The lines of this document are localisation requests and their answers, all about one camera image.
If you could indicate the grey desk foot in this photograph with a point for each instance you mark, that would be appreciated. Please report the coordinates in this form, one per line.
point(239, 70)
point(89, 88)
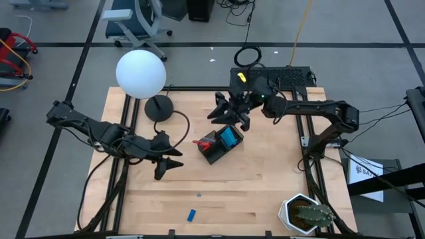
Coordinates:
point(40, 4)

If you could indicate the white paper sign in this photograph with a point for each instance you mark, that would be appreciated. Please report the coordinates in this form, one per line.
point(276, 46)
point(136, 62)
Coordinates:
point(365, 176)

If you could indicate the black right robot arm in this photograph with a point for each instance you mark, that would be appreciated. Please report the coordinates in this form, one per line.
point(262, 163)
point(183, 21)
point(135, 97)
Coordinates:
point(315, 108)

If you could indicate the green cactus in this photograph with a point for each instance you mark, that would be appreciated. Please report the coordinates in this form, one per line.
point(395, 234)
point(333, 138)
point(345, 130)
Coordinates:
point(313, 214)

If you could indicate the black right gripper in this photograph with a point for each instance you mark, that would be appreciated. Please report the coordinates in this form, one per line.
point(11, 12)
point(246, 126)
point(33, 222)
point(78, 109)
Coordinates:
point(249, 99)

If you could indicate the orange highlighter marker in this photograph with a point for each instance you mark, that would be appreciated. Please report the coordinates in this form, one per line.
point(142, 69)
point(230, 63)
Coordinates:
point(199, 142)

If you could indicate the grey blue office chair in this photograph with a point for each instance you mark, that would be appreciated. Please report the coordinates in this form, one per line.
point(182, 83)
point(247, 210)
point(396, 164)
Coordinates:
point(133, 23)

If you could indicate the white plant pot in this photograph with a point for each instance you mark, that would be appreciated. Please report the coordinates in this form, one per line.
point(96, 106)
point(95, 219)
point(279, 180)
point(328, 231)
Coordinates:
point(284, 212)

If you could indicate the black metal stand beam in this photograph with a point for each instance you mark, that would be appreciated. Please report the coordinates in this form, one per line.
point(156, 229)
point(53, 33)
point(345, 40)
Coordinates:
point(385, 181)

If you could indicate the blue sticky note pad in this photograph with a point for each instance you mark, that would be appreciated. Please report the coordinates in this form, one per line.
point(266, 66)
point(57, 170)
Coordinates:
point(229, 137)

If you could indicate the black box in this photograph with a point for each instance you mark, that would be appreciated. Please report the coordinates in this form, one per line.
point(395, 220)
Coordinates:
point(201, 10)

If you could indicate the white globe lamp black base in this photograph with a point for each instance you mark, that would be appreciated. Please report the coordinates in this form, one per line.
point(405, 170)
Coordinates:
point(139, 66)

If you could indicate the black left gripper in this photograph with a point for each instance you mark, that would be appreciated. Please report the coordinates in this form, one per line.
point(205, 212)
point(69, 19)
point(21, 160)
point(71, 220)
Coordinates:
point(146, 147)

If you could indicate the black side table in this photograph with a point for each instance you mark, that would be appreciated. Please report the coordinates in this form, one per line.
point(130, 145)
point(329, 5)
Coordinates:
point(395, 202)

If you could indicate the black mesh desk organizer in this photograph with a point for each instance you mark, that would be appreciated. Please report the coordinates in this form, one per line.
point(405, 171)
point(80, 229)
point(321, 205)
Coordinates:
point(216, 154)

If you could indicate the red black cart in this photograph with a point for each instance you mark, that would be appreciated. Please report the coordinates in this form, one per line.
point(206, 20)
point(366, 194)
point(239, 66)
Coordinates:
point(10, 53)

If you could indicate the blue eraser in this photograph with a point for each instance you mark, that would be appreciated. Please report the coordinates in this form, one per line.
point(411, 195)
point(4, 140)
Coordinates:
point(191, 215)

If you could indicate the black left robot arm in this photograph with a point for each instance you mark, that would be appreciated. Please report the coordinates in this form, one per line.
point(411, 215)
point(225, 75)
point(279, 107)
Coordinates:
point(89, 127)

